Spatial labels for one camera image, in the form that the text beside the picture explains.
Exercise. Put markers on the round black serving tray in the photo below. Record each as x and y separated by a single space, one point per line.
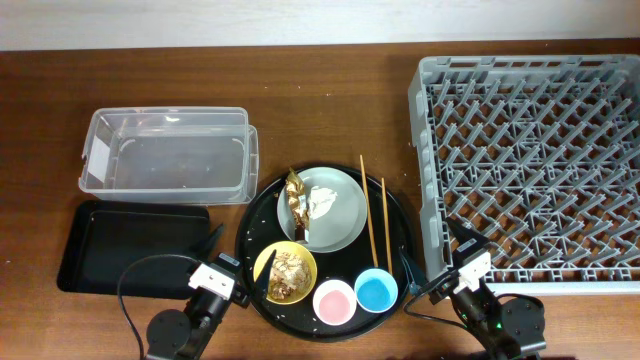
259 228

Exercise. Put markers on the food scraps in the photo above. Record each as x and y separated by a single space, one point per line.
290 277

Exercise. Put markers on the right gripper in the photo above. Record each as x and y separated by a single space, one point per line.
416 276

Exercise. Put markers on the gold foil wrapper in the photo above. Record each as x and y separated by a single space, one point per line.
298 205

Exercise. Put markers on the grey dishwasher rack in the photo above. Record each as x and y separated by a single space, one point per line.
540 154

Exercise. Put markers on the black rectangular tray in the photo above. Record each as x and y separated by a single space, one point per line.
107 236

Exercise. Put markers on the pink cup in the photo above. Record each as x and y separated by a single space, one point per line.
334 302

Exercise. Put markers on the grey plate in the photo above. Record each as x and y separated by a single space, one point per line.
345 220

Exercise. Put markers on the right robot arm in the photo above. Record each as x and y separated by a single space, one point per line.
509 326

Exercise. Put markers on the yellow bowl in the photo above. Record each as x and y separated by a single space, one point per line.
292 247

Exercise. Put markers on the wooden chopstick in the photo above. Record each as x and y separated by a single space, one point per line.
368 211
386 227

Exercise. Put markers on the white tissue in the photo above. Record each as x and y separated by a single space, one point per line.
320 201

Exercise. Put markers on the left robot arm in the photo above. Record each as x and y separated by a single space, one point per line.
174 334

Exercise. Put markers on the blue cup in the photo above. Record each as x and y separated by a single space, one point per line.
376 290

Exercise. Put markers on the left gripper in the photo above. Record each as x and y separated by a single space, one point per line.
203 249

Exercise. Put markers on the clear plastic bin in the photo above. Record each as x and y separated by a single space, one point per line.
171 155

